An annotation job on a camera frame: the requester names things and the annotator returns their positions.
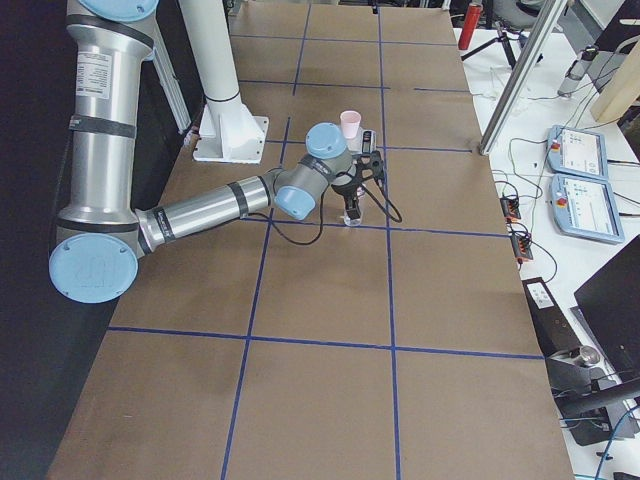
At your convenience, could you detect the wooden beam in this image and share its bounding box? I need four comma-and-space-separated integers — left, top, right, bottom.
591, 36, 639, 123

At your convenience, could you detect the upper orange black connector box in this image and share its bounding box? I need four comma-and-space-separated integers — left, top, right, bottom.
499, 196, 521, 223

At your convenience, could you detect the lower blue teach pendant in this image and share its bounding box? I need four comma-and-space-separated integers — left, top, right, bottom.
550, 174, 625, 244

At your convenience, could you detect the blue teach pendant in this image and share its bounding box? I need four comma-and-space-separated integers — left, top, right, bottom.
550, 174, 625, 244
547, 125, 608, 180

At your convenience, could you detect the aluminium frame post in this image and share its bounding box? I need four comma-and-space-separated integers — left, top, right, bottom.
479, 0, 573, 155

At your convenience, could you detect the pink plastic cup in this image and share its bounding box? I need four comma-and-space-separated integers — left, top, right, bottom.
339, 110, 362, 140

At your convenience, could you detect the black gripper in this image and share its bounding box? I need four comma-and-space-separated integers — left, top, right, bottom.
331, 172, 361, 218

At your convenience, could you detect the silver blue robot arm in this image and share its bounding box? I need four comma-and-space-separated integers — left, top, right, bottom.
49, 1, 355, 304

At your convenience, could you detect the orange black connector box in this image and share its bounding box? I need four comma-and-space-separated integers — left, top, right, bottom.
499, 196, 521, 223
510, 231, 534, 264

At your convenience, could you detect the black monitor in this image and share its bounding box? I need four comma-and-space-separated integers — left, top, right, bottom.
574, 237, 639, 370

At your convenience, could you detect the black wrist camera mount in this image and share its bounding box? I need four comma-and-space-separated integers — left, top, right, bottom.
355, 150, 385, 189

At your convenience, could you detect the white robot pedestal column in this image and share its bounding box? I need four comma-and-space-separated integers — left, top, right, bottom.
179, 0, 269, 164

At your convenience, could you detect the lower orange black connector box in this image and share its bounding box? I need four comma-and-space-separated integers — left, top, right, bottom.
510, 231, 534, 264

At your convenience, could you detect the silver kitchen scale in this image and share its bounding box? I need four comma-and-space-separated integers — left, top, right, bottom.
347, 127, 377, 155

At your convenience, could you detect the red cylinder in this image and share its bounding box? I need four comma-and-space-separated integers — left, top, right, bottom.
458, 2, 483, 51

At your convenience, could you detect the black tripod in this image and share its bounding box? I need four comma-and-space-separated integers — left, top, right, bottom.
460, 19, 531, 69

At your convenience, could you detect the upper blue teach pendant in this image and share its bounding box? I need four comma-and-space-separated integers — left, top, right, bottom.
547, 125, 608, 180

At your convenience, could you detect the clear glass sauce bottle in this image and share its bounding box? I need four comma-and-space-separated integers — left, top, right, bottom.
343, 213, 362, 227

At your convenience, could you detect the black box with label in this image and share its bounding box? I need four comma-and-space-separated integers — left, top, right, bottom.
522, 277, 581, 357

